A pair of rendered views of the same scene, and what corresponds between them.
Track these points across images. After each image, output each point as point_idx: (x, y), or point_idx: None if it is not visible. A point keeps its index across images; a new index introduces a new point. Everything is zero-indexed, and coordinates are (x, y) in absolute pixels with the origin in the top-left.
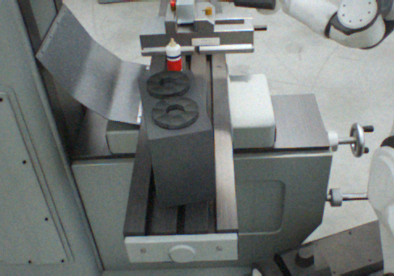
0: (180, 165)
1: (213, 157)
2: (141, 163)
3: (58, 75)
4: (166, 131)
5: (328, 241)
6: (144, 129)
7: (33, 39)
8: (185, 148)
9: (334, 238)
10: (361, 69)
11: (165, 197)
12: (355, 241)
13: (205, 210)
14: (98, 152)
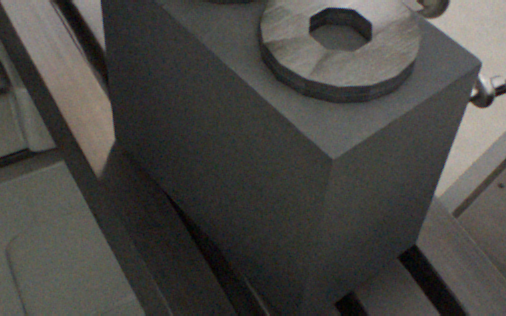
0: (379, 198)
1: (453, 142)
2: (140, 208)
3: None
4: (364, 112)
5: (472, 218)
6: (70, 101)
7: None
8: (408, 146)
9: (480, 207)
10: None
11: (319, 296)
12: None
13: (413, 286)
14: None
